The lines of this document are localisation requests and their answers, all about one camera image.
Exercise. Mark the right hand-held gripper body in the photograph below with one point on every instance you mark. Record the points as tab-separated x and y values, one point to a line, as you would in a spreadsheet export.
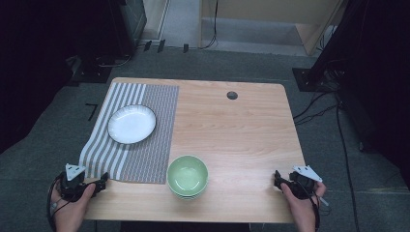
303	185

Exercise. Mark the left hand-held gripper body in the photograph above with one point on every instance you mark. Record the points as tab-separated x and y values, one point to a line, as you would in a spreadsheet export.
74	188

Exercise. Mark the person's left hand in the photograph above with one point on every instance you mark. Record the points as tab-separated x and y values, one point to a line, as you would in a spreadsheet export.
72	211

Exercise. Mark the person's right hand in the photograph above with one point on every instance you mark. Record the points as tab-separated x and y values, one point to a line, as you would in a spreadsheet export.
303	209

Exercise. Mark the grey striped placemat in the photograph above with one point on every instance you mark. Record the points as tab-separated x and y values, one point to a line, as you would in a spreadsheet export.
151	158

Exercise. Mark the white plate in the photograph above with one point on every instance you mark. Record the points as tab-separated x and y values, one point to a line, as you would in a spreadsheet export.
131	124

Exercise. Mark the green bowl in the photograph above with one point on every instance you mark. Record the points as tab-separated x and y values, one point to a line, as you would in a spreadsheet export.
187	175

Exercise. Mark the dark curtain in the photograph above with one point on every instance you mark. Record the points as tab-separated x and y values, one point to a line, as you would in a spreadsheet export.
38	64
380	80

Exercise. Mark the black equipment box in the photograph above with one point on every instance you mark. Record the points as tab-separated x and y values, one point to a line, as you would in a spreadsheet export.
130	25

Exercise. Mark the light wooden cabinet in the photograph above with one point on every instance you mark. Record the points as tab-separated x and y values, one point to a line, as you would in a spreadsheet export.
274	13

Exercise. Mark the black stand base plate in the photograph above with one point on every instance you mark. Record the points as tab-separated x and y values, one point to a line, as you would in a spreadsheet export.
92	72
304	80

